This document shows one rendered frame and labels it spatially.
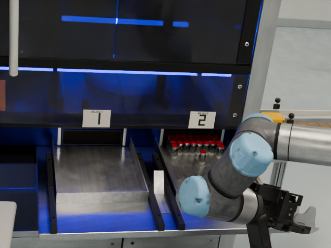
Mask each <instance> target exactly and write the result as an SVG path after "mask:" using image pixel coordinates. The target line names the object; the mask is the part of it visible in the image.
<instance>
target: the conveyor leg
mask: <svg viewBox="0 0 331 248"><path fill-rule="evenodd" d="M287 163H288V162H276V163H274V164H273V168H272V173H271V177H270V182H269V185H273V186H279V187H281V189H282V185H283V181H284V176H285V172H286V167H287Z"/></svg>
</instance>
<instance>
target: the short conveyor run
mask: <svg viewBox="0 0 331 248"><path fill-rule="evenodd" d="M280 101H281V99H280V98H278V97H277V98H276V99H275V102H276V104H274V105H273V109H267V110H278V111H279V112H280V114H281V115H283V117H284V118H285V123H287V124H299V125H308V126H317V127H326V128H331V111H328V110H279V109H280V104H278V103H279V102H280Z"/></svg>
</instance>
